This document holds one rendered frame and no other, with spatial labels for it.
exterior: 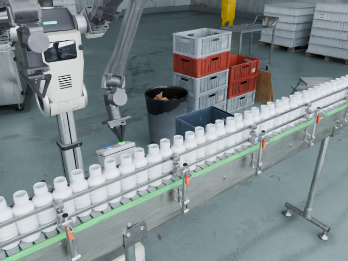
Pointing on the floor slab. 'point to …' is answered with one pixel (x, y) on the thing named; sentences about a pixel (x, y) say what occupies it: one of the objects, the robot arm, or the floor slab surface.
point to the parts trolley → (251, 38)
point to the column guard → (228, 13)
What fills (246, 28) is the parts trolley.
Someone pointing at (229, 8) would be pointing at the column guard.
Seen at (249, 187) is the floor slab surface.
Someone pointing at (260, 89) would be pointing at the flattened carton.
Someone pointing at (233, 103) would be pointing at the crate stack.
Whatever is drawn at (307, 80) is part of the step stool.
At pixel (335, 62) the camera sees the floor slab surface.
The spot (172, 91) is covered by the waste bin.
